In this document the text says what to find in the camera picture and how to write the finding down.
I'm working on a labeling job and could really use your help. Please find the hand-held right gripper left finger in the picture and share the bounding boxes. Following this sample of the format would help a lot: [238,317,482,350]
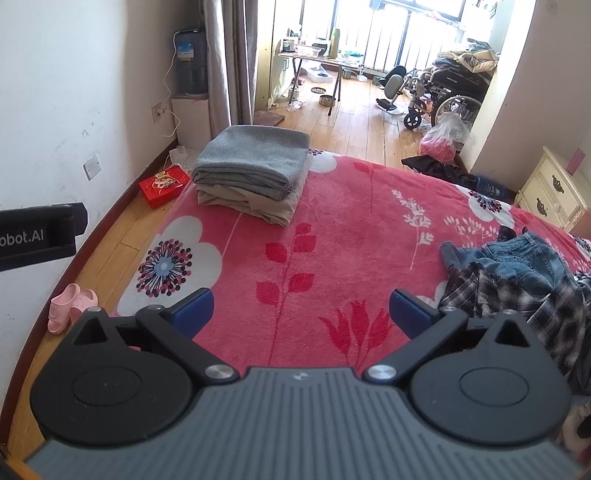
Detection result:
[73,288,241,385]

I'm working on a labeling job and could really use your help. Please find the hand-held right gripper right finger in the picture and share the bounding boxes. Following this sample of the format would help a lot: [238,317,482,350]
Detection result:
[364,288,531,385]

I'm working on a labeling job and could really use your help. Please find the grey sweatpants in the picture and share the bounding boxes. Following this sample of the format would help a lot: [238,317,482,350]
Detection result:
[191,124,311,201]

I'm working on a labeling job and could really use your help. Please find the black clothes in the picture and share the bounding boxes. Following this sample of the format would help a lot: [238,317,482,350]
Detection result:
[402,154,481,191]

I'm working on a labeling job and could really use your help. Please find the pink slipper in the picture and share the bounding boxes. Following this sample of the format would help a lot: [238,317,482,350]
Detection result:
[47,283,82,334]
[69,289,100,326]

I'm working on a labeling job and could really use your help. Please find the red floral blanket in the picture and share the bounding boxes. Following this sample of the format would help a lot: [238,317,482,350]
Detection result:
[115,148,591,370]

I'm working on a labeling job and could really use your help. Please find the beige folded pants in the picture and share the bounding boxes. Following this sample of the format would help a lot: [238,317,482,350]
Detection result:
[196,178,306,228]

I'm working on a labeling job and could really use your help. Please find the blue jeans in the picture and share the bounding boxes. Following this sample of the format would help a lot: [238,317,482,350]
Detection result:
[438,233,572,296]

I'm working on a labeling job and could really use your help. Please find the red gift box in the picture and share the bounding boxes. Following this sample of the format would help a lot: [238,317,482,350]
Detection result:
[139,165,193,210]

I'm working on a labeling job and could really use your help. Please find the plaid shirt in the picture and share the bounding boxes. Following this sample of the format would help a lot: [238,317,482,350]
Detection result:
[438,265,591,398]

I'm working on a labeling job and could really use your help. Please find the dark blue folded cloth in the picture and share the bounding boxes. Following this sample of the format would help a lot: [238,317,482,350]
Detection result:
[475,174,509,198]

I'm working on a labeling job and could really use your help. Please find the cream nightstand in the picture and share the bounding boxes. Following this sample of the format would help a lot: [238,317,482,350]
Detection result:
[514,147,591,232]

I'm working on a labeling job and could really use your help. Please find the white cabinet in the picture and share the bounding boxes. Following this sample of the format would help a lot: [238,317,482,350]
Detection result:
[171,95,214,152]

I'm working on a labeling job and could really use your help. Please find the black wheelchair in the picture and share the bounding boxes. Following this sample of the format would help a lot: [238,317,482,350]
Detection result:
[374,65,494,131]

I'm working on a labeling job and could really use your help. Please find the water dispenser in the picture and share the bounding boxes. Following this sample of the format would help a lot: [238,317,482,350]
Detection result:
[173,27,209,97]

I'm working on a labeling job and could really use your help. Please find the grey curtain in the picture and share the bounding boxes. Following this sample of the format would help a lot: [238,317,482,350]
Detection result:
[202,0,258,129]

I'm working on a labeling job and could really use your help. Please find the white tray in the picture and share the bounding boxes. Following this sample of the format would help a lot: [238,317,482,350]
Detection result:
[302,65,334,84]

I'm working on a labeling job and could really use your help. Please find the beige padded jacket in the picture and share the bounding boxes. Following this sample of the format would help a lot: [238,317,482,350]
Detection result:
[434,39,500,75]

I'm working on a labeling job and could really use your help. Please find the folding table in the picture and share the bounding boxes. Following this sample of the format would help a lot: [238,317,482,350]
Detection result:
[277,50,366,117]

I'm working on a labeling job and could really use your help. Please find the white balcony railing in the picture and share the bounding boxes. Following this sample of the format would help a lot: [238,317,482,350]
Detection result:
[339,7,465,77]

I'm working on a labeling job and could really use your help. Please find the white power cable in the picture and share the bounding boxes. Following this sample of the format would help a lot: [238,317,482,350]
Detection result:
[161,34,184,140]

